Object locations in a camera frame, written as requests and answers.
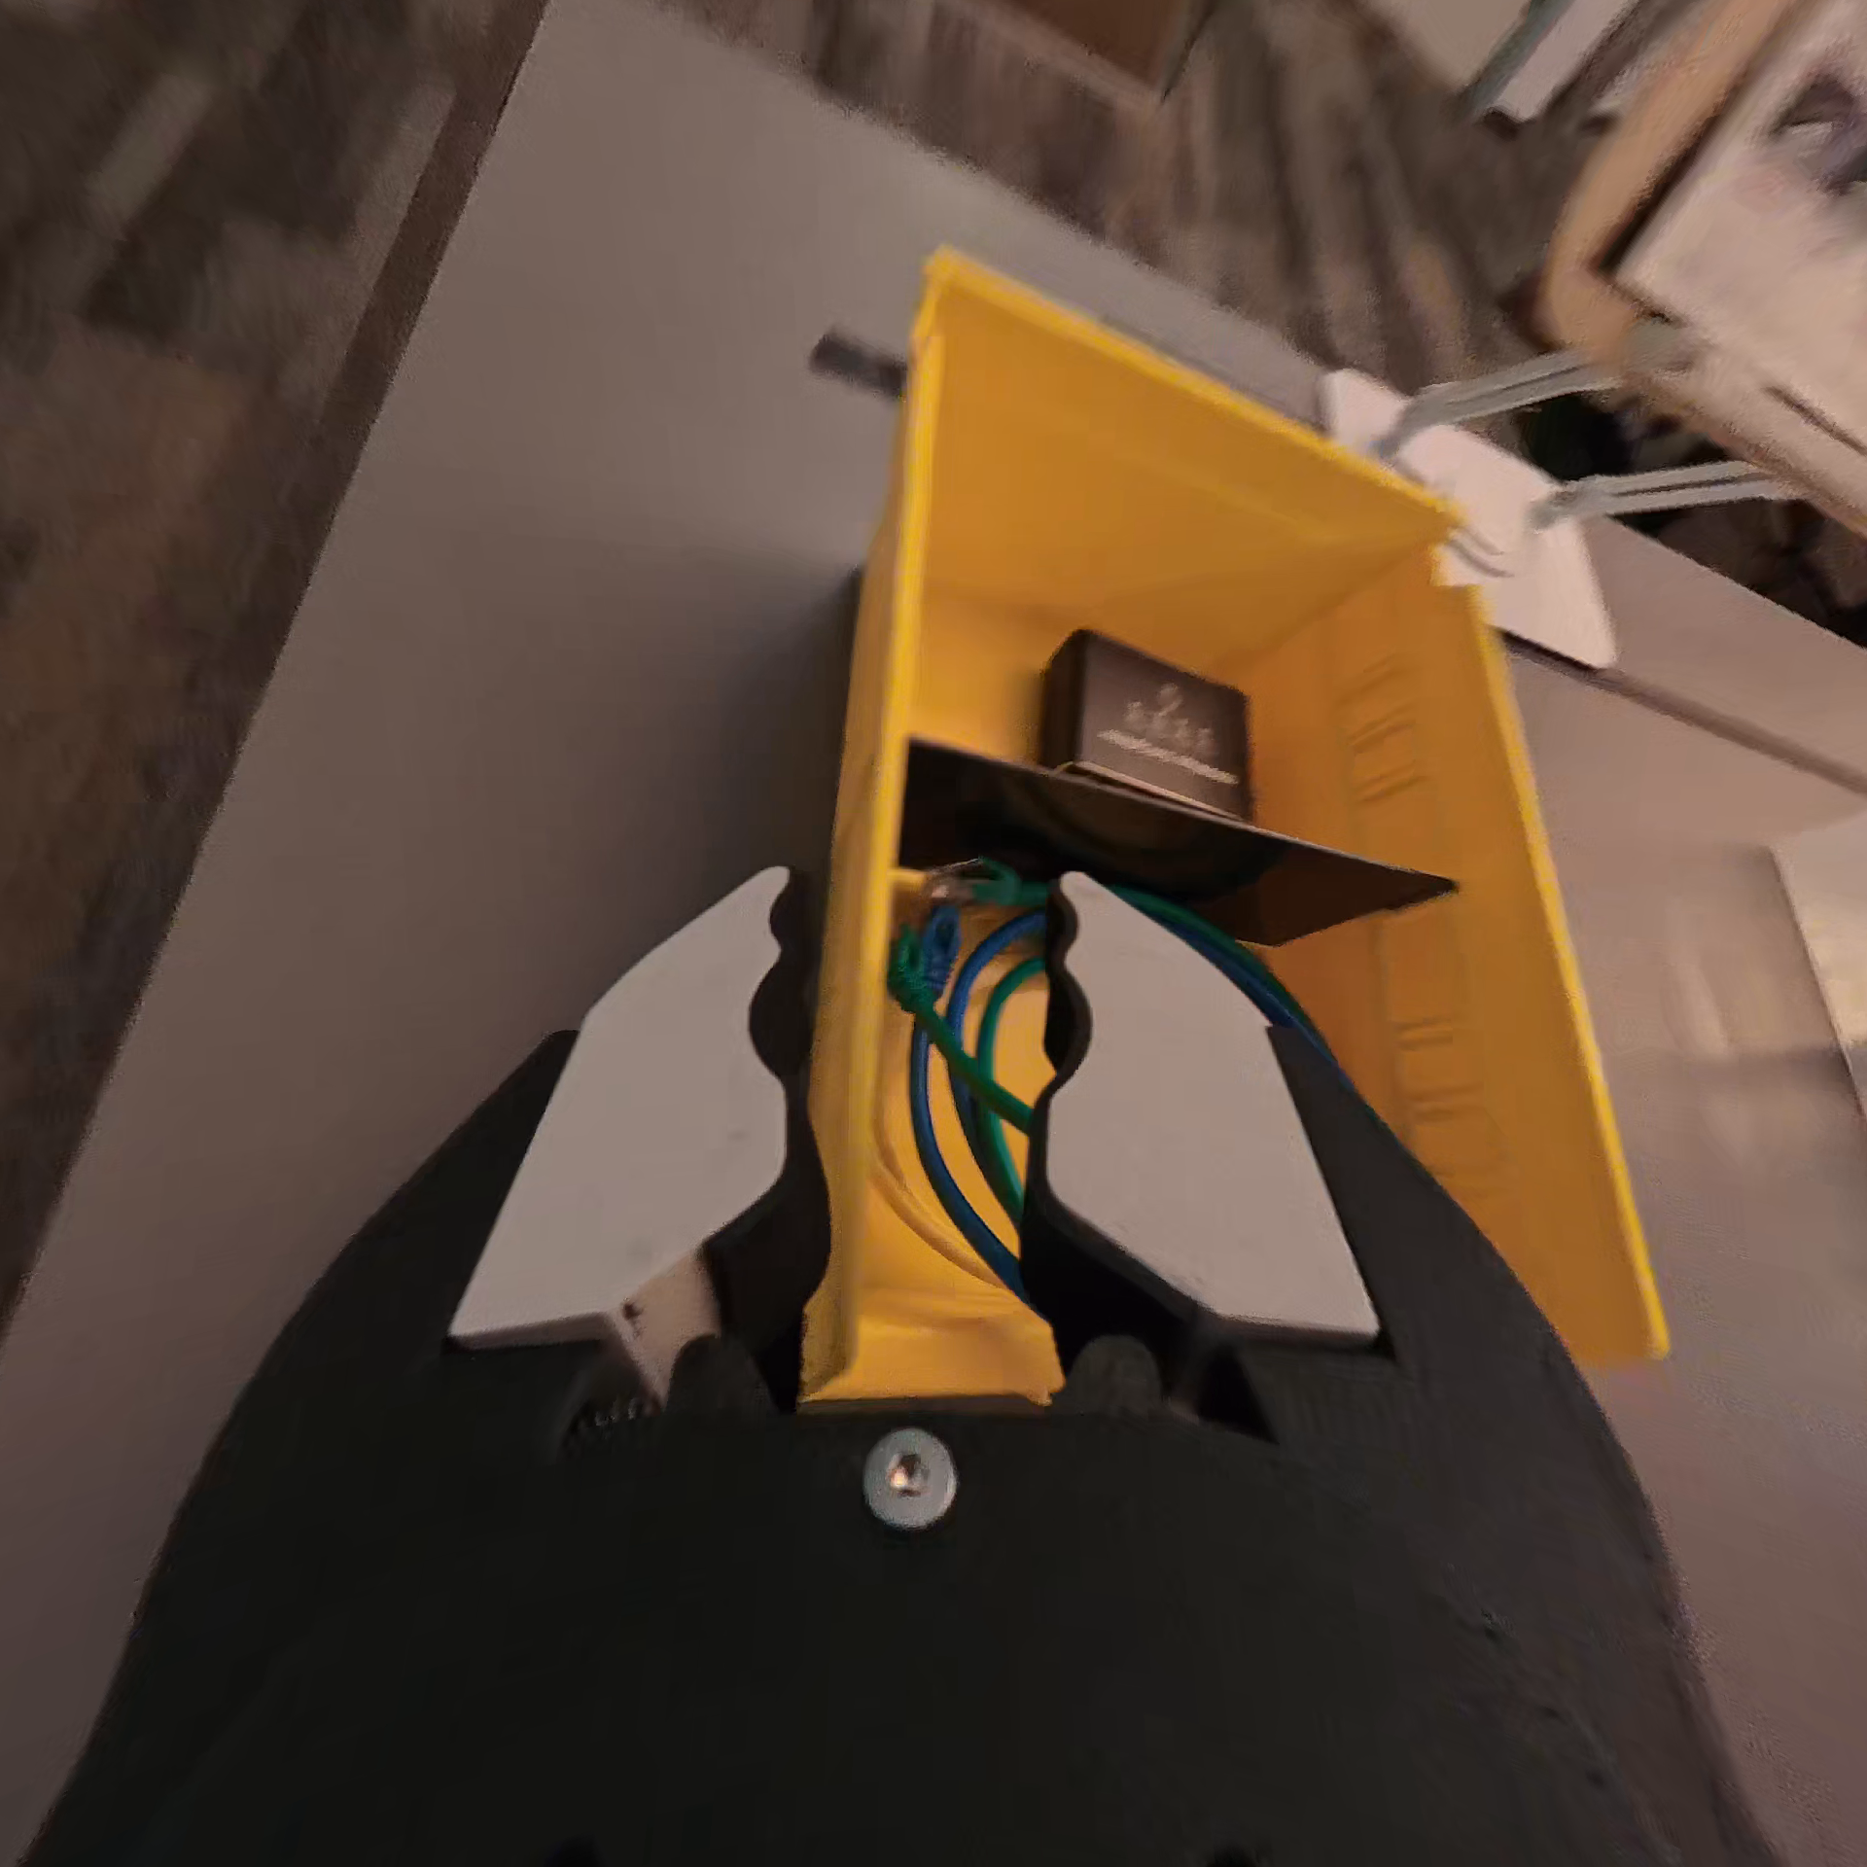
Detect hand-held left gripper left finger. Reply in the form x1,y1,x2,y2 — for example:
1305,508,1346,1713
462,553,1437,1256
448,868,836,1403

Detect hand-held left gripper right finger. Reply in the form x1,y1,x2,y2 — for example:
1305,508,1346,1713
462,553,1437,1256
1019,871,1382,1410

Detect blue and green cables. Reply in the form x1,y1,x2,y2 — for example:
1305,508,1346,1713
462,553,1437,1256
906,902,1337,1303

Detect green ethernet cable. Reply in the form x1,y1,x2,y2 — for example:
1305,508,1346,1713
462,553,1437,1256
888,860,1317,1213

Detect black network box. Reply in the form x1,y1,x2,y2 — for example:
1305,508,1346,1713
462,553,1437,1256
1039,629,1257,819

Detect yellow plastic bin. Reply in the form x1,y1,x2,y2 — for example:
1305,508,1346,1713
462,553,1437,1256
801,245,1671,1413

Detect black bin divider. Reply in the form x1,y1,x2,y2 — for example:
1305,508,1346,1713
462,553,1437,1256
895,735,1460,949

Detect clear plastic bin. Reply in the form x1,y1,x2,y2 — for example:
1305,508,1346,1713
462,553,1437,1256
1769,817,1867,1073

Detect wooden poster board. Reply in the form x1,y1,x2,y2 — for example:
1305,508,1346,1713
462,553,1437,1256
1539,0,1867,534

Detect printed instruction sheet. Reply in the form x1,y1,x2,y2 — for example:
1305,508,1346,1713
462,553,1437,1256
1612,0,1867,498

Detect white base wire stand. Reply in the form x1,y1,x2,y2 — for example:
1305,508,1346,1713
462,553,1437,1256
1321,327,1811,670

